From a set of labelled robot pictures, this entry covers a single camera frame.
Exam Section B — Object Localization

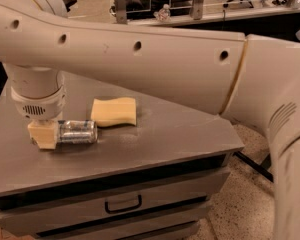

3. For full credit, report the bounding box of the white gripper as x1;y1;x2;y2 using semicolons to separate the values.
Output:
4;64;66;150

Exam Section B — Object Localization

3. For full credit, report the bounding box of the silver blue redbull can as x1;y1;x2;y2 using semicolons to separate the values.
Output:
57;120;98;144

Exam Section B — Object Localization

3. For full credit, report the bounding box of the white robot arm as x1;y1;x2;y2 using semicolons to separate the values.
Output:
0;0;300;240

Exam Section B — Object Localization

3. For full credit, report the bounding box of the yellow sponge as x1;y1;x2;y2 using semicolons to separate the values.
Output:
90;97;137;127

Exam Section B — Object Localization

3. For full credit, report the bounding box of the black office chair left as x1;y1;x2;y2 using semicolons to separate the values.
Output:
63;0;77;11

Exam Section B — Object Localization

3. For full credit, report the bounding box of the clear plastic water bottle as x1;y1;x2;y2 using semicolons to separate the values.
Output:
154;4;171;22

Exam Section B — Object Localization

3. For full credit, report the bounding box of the black metal floor stand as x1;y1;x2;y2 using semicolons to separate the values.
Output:
234;151;274;182

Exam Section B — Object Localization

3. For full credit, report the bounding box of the black drawer handle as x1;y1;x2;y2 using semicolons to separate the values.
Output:
104;194;143;214

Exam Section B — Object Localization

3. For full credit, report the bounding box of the grey metal railing frame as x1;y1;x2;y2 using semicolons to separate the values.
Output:
109;0;300;26

